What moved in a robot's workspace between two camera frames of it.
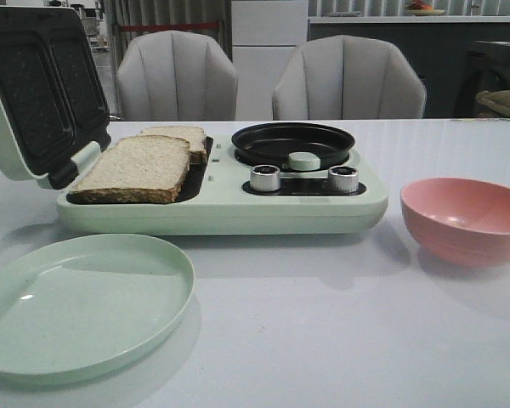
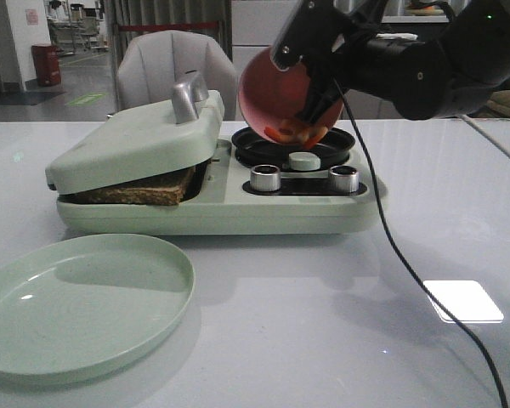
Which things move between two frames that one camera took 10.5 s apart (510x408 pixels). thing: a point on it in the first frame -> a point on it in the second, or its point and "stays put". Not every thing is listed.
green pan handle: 302,161 stays put
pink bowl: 467,223 -> 270,99
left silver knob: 265,178 stays put
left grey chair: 174,76 stays put
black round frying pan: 272,144 stays put
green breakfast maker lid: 43,92 -> 146,144
